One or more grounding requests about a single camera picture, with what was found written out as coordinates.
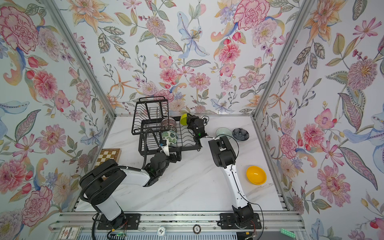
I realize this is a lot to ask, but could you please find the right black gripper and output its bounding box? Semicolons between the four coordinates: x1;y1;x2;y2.
187;113;201;138

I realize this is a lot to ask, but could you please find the lime green bowl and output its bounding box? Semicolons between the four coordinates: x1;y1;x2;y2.
180;113;190;126

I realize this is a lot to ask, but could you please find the green leaf pattern bowl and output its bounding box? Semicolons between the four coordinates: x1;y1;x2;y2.
162;130;179;146

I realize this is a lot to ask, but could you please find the pink striped bowl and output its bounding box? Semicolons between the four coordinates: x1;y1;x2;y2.
161;118;177;128

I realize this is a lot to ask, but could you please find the black wire dish rack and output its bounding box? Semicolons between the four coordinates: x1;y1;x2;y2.
132;97;202;156

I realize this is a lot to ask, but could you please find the black white patterned bowl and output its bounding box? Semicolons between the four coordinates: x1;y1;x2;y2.
165;125;178;133

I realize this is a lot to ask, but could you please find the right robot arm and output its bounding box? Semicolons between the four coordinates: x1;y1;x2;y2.
186;114;254;229

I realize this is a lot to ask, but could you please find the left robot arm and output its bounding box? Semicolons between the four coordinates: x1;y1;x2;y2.
80;148;182;222

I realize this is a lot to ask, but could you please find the pale celadon bowl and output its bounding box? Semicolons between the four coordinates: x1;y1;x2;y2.
215;127;233;139

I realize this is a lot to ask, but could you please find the dark blue grey bowl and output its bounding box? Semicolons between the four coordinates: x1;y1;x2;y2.
232;128;250;142

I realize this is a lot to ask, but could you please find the wooden chessboard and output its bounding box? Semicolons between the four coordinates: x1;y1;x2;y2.
94;149;121;168

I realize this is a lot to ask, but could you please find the yellow bowl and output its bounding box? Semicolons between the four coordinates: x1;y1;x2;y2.
246;166;267;186

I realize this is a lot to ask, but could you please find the green connector block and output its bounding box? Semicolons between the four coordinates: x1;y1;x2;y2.
281;229;296;239

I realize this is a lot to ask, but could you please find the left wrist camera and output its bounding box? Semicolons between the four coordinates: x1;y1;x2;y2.
160;143;170;157

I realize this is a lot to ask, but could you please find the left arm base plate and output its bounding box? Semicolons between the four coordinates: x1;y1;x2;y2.
97;213;141;231

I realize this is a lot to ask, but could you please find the left black corrugated cable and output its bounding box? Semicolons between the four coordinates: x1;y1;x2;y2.
79;128;164;202

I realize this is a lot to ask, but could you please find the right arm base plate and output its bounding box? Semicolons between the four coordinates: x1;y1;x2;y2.
217;213;263;230

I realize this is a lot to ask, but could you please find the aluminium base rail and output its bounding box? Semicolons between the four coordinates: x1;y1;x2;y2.
48;211;309;240

